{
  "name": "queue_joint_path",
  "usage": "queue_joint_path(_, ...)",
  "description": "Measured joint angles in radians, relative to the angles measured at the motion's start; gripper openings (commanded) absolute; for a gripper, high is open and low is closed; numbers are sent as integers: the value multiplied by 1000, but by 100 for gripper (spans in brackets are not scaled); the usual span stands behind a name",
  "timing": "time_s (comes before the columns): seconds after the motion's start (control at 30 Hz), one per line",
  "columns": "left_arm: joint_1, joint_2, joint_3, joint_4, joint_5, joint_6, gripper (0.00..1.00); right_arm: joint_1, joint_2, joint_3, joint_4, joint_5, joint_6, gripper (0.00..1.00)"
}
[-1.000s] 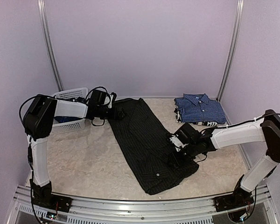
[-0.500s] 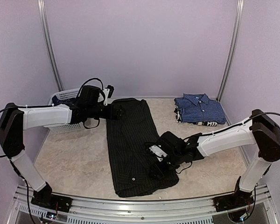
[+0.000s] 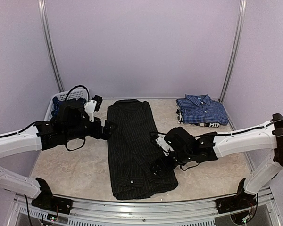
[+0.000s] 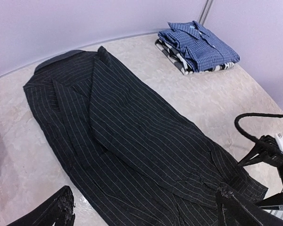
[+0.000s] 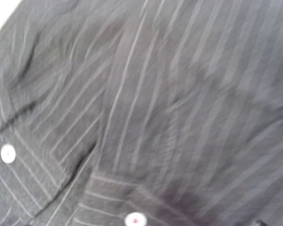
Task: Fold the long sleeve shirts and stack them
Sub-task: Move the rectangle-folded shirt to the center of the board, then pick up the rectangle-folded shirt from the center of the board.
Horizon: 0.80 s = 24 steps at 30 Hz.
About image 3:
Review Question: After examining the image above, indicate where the front aluminium rail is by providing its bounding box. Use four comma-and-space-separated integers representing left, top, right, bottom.
7, 195, 234, 226

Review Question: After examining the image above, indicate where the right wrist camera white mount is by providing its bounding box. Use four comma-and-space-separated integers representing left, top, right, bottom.
154, 135, 174, 156

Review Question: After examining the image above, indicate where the black white printed shirt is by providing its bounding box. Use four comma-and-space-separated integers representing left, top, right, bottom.
193, 122, 220, 128

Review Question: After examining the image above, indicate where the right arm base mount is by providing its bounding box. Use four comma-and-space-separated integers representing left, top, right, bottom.
216, 178, 257, 214

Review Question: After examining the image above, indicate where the black pinstripe long sleeve shirt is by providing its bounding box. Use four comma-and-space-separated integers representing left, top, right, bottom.
107, 99, 178, 200

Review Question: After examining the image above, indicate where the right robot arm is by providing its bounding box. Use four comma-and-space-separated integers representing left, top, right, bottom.
150, 113, 283, 209

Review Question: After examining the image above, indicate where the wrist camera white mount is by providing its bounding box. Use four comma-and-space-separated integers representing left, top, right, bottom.
84, 95, 103, 122
154, 135, 174, 156

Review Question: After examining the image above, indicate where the blue checked shirt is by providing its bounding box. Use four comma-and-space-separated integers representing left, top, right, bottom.
176, 94, 229, 126

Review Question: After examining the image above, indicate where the left aluminium frame post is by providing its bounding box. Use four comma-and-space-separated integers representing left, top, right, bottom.
37, 0, 65, 92

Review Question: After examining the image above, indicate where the aluminium frame post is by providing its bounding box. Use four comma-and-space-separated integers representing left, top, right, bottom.
37, 0, 65, 92
218, 0, 247, 103

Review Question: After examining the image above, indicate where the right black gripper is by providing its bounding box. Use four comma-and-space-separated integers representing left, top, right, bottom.
149, 149, 193, 177

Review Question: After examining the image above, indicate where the right aluminium frame post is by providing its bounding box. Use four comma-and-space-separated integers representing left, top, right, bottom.
218, 0, 247, 103

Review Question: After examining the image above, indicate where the white plastic laundry basket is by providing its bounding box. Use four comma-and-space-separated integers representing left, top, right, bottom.
46, 89, 90, 118

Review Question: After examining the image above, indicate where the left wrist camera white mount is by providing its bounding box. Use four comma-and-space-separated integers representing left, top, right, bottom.
84, 95, 103, 122

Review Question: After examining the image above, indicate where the dark blue plaid shirt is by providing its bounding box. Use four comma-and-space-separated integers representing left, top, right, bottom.
51, 97, 86, 117

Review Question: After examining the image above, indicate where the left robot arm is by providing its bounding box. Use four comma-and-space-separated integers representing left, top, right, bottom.
0, 93, 117, 210

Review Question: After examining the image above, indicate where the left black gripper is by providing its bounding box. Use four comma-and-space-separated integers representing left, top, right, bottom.
64, 117, 118, 141

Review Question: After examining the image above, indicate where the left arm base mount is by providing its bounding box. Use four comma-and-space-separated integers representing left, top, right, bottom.
32, 178, 73, 215

